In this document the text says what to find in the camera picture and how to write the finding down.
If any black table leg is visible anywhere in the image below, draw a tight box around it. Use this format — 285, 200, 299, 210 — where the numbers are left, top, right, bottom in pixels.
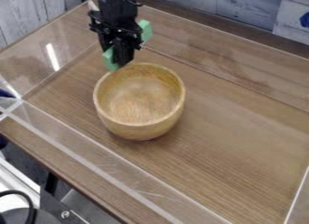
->
44, 173, 58, 195

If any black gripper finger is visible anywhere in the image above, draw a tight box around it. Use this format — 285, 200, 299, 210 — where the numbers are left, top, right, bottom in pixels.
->
113, 37, 139, 67
97, 33, 115, 51

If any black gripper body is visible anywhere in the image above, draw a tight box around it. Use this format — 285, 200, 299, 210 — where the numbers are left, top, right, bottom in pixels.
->
87, 0, 144, 43

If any metal plate with screw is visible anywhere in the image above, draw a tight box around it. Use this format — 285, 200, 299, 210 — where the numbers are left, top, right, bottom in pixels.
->
40, 191, 92, 224

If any green rectangular block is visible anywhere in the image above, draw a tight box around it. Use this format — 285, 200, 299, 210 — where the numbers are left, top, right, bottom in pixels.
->
103, 20, 153, 71

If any clear acrylic corner bracket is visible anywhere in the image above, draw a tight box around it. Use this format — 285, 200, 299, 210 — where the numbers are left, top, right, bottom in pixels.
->
87, 0, 99, 14

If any black cable loop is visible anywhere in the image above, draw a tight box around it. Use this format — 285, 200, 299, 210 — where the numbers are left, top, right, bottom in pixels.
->
0, 190, 37, 224

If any brown wooden bowl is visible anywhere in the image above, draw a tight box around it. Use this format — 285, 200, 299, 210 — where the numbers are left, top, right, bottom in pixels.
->
92, 62, 186, 141

